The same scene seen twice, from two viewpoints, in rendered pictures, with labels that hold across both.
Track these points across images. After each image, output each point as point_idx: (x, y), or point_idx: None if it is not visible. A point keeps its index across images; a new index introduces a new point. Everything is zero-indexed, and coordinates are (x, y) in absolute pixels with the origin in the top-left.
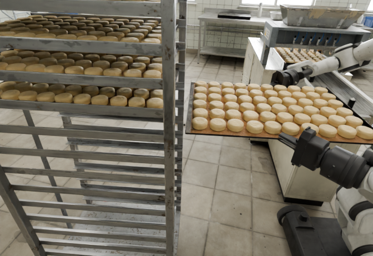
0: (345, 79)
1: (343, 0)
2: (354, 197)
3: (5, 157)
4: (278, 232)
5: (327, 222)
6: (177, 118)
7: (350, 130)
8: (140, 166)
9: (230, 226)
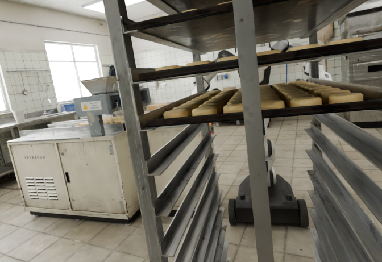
0: None
1: (36, 97)
2: (264, 143)
3: None
4: (240, 229)
5: (241, 192)
6: (211, 153)
7: None
8: None
9: (234, 260)
